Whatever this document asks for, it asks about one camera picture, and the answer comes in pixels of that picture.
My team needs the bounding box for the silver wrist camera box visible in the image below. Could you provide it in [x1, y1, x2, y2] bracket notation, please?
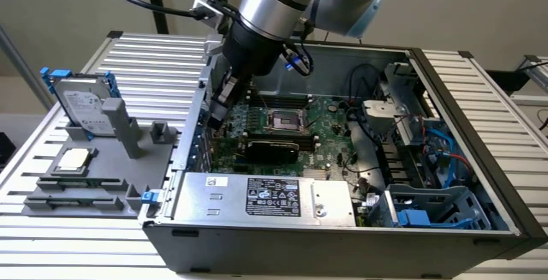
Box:
[190, 0, 227, 31]

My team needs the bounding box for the black RAM slot bank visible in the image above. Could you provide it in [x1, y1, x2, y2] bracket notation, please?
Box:
[247, 94, 310, 108]
[237, 134, 321, 151]

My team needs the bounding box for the grey parts rack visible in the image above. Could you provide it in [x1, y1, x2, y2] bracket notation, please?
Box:
[22, 97, 181, 219]

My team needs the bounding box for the black graphics card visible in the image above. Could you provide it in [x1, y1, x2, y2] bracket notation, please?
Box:
[246, 139, 299, 166]

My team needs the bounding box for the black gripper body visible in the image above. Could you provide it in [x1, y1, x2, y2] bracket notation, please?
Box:
[221, 19, 297, 78]

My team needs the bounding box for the hard disk with blue carrier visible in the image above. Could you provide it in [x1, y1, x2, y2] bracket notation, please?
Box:
[39, 69, 123, 142]

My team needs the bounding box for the black power wire bundle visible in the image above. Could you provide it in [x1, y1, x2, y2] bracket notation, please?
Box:
[346, 63, 382, 123]

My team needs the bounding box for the grey disk bay frame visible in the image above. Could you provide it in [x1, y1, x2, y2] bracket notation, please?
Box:
[381, 182, 493, 230]

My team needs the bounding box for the slatted metal side table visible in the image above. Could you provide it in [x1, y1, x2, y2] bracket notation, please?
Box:
[507, 54, 548, 108]

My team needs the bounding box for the blue case latch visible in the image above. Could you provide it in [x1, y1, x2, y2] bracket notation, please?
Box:
[142, 189, 166, 204]

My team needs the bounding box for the blue disk caddy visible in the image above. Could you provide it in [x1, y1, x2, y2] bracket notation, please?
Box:
[395, 208, 434, 228]

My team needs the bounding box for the black open PC case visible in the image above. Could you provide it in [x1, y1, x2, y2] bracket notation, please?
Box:
[135, 39, 548, 275]

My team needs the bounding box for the green motherboard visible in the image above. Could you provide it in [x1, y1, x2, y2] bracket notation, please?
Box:
[209, 93, 365, 184]

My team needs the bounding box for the blue data wire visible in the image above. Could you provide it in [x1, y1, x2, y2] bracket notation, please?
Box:
[421, 125, 458, 178]

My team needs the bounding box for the grey metal drive cage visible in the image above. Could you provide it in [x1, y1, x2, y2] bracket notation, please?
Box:
[357, 62, 442, 148]

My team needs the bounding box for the silver power supply unit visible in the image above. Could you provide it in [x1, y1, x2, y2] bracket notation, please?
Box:
[170, 171, 358, 228]

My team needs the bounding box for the black box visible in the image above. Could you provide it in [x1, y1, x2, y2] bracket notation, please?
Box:
[0, 132, 17, 166]

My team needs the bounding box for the silver CPU chip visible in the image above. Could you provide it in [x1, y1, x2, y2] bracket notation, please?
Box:
[55, 148, 94, 173]

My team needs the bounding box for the red data wire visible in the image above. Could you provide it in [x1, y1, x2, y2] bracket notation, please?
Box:
[446, 153, 473, 175]

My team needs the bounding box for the CPU socket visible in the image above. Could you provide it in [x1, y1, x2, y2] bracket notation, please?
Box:
[263, 108, 309, 134]

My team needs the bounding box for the black cable with blue plug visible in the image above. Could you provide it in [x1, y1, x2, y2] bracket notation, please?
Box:
[281, 42, 314, 77]

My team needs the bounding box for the silver chipset heatsink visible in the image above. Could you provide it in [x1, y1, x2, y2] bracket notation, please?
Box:
[302, 168, 331, 182]

